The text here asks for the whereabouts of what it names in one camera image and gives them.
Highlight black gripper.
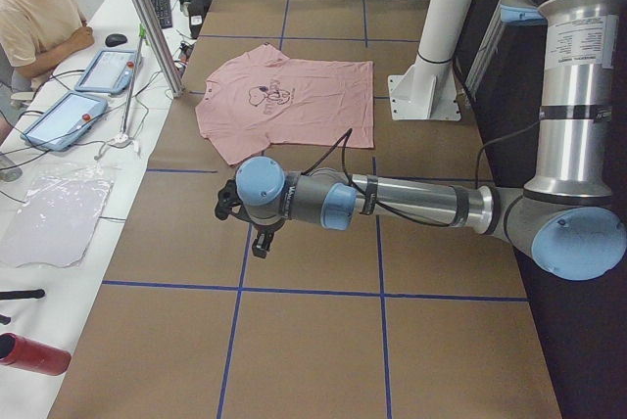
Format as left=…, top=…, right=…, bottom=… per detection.
left=240, top=206, right=285, bottom=257

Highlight pink Snoopy t-shirt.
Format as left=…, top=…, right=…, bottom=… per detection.
left=195, top=43, right=374, bottom=165

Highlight clear plastic bag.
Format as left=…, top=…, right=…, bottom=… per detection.
left=1, top=163, right=117, bottom=268

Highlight black tripod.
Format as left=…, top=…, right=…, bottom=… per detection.
left=0, top=289, right=46, bottom=301

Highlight near teach pendant tablet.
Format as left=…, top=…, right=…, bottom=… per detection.
left=21, top=91, right=108, bottom=152

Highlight teach pendant tablet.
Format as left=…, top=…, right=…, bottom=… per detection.
left=74, top=48, right=138, bottom=95
left=21, top=91, right=108, bottom=152

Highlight far teach pendant tablet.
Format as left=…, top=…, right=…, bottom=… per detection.
left=74, top=48, right=138, bottom=95

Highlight metal rod with green tip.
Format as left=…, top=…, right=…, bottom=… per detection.
left=94, top=24, right=146, bottom=161

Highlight black computer mouse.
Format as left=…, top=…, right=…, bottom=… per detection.
left=105, top=33, right=127, bottom=48

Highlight red bottle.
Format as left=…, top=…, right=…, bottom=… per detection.
left=1, top=333, right=72, bottom=376

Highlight black keyboard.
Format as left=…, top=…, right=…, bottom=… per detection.
left=150, top=0, right=172, bottom=29

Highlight person in beige shirt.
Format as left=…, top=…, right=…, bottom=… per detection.
left=1, top=0, right=95, bottom=89

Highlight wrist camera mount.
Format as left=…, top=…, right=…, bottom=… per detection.
left=215, top=178, right=242, bottom=221

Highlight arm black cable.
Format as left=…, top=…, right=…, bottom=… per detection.
left=303, top=127, right=461, bottom=229

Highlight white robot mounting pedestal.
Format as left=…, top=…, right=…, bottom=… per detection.
left=388, top=0, right=472, bottom=121

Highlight aluminium frame post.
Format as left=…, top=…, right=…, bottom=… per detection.
left=131, top=0, right=183, bottom=98

